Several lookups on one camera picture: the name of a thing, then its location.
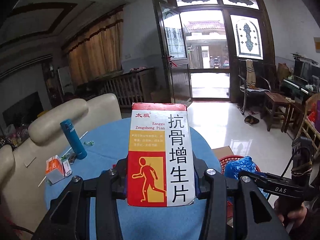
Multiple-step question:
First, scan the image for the rattan chair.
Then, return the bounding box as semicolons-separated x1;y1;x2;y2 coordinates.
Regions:
297;93;319;160

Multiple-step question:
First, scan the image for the cream leather sofa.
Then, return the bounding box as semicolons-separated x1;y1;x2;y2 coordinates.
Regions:
1;93;121;231

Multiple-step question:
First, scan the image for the metal frame armchair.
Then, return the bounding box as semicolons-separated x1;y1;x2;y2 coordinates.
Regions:
238;59;271;115

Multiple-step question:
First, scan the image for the small cardboard box by door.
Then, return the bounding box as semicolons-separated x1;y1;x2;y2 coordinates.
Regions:
151;88;170;103

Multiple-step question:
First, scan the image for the blue plastic bag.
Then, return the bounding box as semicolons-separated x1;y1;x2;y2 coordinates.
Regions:
224;156;257;179

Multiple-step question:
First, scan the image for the red plastic trash basket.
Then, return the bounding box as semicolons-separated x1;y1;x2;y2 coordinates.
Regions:
218;154;262;219

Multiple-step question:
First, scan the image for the small white barcode box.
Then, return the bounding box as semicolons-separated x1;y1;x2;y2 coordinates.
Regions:
62;159;72;177

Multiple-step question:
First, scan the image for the brown glass door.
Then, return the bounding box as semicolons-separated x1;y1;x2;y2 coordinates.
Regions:
152;0;192;106

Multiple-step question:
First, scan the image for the white refrigerator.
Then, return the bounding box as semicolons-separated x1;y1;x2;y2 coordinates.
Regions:
57;67;74;94

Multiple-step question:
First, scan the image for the black white dotted scarf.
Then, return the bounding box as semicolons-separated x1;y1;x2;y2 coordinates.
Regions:
0;136;17;151

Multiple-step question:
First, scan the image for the dark wooden stool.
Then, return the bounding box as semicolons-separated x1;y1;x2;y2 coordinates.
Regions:
260;92;290;132

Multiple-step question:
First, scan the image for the cardboard box on floor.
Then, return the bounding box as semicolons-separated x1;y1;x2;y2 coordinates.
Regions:
212;146;234;160

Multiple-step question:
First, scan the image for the brown slippers pair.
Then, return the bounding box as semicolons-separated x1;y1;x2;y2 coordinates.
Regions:
244;115;259;126

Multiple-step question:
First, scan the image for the orange white medicine box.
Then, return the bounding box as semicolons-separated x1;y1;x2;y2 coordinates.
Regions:
46;155;65;184

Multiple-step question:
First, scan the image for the teal thermos bottle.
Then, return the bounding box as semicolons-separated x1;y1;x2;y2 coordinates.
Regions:
60;119;87;160

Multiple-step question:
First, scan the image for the beige red curtain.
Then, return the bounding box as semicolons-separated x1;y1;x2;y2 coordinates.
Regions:
63;5;124;87

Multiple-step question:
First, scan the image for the dark desk with keyboard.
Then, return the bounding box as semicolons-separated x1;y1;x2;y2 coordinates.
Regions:
282;53;320;100

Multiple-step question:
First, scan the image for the wooden baby crib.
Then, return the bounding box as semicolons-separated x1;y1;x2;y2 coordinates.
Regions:
97;68;156;108

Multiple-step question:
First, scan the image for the green candy wrapper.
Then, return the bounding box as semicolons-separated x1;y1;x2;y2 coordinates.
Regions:
84;141;94;146

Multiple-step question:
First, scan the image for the blue tablecloth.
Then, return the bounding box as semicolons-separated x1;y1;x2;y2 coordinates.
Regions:
33;118;231;239

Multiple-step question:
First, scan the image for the red white medicine box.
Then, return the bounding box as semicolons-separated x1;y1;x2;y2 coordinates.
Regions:
127;103;196;207

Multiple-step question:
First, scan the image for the black television screen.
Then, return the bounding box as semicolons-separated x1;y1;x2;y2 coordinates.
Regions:
2;92;43;128

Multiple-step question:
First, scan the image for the person's right hand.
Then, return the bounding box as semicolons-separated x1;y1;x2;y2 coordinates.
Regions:
274;199;308;228

